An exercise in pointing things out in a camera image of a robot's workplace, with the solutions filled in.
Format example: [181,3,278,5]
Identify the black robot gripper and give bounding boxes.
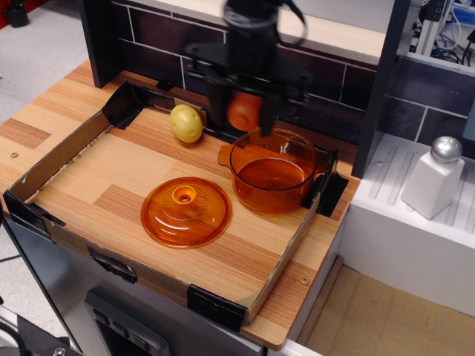
[184,14,312,136]

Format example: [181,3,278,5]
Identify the orange toy carrot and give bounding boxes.
[227,92,262,132]

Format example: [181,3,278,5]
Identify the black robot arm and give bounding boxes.
[185,1,312,136]

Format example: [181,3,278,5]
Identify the orange transparent pot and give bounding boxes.
[217,128,331,214]

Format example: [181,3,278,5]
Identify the orange transparent pot lid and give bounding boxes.
[141,177,232,248]

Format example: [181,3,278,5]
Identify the cardboard fence with black tape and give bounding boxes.
[4,82,349,342]

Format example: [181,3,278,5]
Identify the yellow toy potato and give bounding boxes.
[169,105,203,143]

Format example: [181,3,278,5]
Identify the light wooden shelf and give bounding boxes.
[148,0,387,67]

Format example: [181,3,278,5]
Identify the white toy sink drainboard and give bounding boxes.
[339,134,474,315]

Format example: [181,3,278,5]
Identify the white salt shaker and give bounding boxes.
[401,136,465,220]

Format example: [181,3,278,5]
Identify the grey oven control panel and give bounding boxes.
[85,291,171,356]

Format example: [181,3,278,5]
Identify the dark grey left post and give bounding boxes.
[78,0,122,88]

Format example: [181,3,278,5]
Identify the dark grey post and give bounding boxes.
[78,0,122,88]
[352,1,417,178]

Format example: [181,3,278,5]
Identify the dark grey right post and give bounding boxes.
[352,1,417,178]

